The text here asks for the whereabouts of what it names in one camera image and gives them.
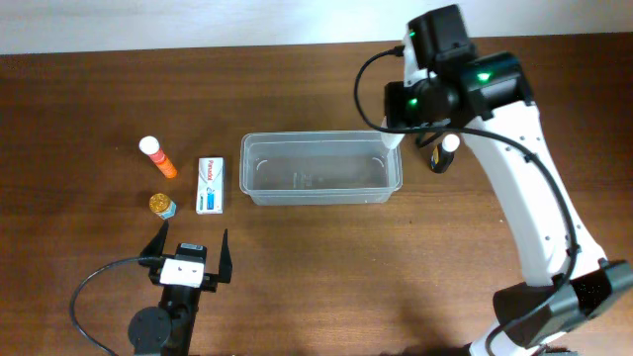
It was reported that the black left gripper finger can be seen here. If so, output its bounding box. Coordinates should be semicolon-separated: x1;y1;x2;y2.
138;221;169;265
218;229;232;284

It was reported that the gold lid small jar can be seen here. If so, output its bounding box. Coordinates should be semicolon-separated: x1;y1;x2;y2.
148;193;177;220

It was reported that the orange effervescent tablet tube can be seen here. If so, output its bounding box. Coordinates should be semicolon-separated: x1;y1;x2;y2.
138;135;177;179

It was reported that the dark bottle white cap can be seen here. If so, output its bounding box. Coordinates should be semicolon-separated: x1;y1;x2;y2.
430;133;461;174

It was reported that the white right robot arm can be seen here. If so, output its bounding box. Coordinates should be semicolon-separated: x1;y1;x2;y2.
382;5;632;355

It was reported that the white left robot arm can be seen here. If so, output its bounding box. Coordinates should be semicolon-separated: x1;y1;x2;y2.
128;222;232;355

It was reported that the clear plastic container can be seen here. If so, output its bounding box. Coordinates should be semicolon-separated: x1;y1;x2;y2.
239;131;403;206

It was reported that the white Panadol box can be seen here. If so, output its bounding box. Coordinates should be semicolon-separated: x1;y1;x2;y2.
195;157;225;215

